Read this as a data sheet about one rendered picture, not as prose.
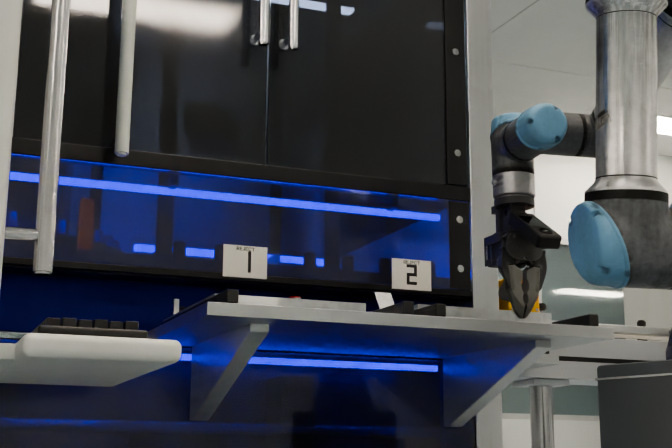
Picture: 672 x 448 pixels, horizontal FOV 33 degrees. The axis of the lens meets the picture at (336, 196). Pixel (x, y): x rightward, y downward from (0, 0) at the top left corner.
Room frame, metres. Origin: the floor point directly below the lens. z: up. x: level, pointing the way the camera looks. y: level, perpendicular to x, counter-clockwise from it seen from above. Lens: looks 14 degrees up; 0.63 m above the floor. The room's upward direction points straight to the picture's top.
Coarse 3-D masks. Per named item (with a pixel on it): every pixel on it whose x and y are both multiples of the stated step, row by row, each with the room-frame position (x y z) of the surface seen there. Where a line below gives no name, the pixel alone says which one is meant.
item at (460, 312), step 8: (416, 304) 1.89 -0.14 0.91; (424, 304) 1.89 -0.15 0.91; (448, 312) 1.91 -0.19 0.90; (456, 312) 1.92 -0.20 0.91; (464, 312) 1.92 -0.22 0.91; (472, 312) 1.93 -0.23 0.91; (480, 312) 1.93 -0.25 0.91; (488, 312) 1.94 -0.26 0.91; (496, 312) 1.95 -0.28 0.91; (504, 312) 1.95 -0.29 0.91; (512, 312) 1.96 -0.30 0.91; (536, 312) 1.98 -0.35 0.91; (504, 320) 1.95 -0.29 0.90; (512, 320) 1.96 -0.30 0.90; (520, 320) 1.96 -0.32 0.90; (528, 320) 1.97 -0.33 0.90; (536, 320) 1.98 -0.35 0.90; (544, 320) 1.98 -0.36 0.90
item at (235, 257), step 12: (228, 252) 2.07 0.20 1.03; (240, 252) 2.07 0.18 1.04; (252, 252) 2.08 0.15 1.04; (264, 252) 2.09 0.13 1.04; (228, 264) 2.07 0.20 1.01; (240, 264) 2.07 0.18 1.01; (252, 264) 2.08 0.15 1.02; (264, 264) 2.09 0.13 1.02; (228, 276) 2.07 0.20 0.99; (240, 276) 2.07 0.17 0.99; (252, 276) 2.08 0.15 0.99; (264, 276) 2.09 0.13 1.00
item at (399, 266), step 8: (392, 264) 2.19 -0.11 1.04; (400, 264) 2.20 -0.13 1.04; (416, 264) 2.21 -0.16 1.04; (424, 264) 2.22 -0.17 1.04; (392, 272) 2.19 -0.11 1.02; (400, 272) 2.20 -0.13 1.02; (408, 272) 2.20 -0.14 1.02; (424, 272) 2.22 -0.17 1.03; (392, 280) 2.19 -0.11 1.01; (400, 280) 2.20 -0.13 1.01; (416, 280) 2.21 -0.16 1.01; (424, 280) 2.22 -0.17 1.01; (392, 288) 2.19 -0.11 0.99; (400, 288) 2.20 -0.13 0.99; (408, 288) 2.20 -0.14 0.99; (416, 288) 2.21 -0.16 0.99; (424, 288) 2.22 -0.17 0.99
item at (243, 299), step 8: (208, 296) 1.82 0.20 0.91; (240, 296) 1.81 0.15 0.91; (248, 296) 1.81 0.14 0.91; (256, 296) 1.82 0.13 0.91; (256, 304) 1.82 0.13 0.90; (264, 304) 1.82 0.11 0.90; (272, 304) 1.83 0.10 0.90; (280, 304) 1.83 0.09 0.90; (288, 304) 1.84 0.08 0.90; (296, 304) 1.84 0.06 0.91; (304, 304) 1.85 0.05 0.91; (312, 304) 1.85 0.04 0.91; (320, 304) 1.86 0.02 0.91; (328, 304) 1.86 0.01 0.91; (336, 304) 1.87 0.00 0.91; (344, 304) 1.87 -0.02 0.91; (352, 304) 1.88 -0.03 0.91; (360, 304) 1.88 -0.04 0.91
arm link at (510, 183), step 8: (496, 176) 1.96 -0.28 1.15; (504, 176) 1.95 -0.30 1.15; (512, 176) 1.94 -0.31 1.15; (520, 176) 1.94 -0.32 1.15; (528, 176) 1.95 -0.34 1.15; (496, 184) 1.96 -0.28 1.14; (504, 184) 1.95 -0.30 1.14; (512, 184) 1.94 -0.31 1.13; (520, 184) 1.94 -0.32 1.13; (528, 184) 1.94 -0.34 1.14; (496, 192) 1.96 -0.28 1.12; (504, 192) 1.95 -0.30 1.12; (512, 192) 1.94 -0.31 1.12; (520, 192) 1.94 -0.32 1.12; (528, 192) 1.94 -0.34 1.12
